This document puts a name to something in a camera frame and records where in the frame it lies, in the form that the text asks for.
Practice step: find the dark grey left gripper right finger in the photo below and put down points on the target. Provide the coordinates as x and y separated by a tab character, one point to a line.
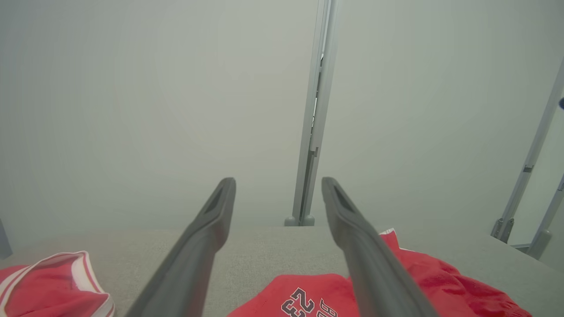
374	273

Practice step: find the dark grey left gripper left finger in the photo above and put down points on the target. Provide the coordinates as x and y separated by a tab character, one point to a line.
189	264

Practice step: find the red shorts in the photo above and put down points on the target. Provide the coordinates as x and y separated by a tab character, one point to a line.
445	286

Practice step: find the red basketball jersey white trim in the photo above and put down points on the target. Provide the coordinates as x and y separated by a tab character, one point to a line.
48	290

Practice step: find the grey round-ended tube stand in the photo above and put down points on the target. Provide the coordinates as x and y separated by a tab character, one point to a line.
546	224

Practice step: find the grey cylindrical post foot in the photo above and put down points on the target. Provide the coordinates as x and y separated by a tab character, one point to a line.
309	220
291	221

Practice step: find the grey metal partition post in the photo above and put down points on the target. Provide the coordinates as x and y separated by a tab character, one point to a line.
313	110

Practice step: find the aluminium frame post with bracket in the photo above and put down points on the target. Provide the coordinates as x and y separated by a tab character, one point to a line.
531	158

